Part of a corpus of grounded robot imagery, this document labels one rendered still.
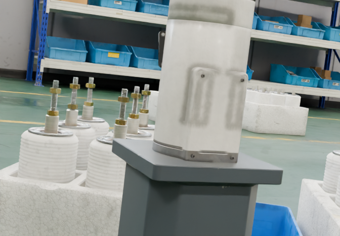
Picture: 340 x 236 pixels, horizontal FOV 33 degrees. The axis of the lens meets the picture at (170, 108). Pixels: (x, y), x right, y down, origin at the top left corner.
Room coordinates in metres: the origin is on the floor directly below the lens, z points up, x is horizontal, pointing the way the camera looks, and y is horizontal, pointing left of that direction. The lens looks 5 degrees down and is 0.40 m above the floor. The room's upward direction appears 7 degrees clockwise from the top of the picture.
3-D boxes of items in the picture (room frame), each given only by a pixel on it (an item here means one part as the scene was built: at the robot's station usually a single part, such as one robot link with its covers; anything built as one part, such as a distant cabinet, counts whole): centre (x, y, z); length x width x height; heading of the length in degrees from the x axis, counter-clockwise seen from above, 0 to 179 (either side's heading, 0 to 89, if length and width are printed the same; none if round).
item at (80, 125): (1.09, 0.18, 0.25); 0.08 x 0.08 x 0.01
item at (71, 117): (1.09, 0.18, 0.26); 0.02 x 0.02 x 0.03
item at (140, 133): (1.07, 0.07, 0.25); 0.08 x 0.08 x 0.01
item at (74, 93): (1.09, 0.18, 0.31); 0.01 x 0.01 x 0.08
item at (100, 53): (5.76, 0.69, 0.36); 0.50 x 0.38 x 0.21; 24
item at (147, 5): (5.94, 0.29, 0.90); 0.50 x 0.38 x 0.21; 21
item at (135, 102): (1.07, 0.07, 0.30); 0.01 x 0.01 x 0.08
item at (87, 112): (1.20, 0.17, 0.26); 0.02 x 0.02 x 0.03
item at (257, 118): (3.82, -0.63, 0.09); 0.39 x 0.39 x 0.18; 26
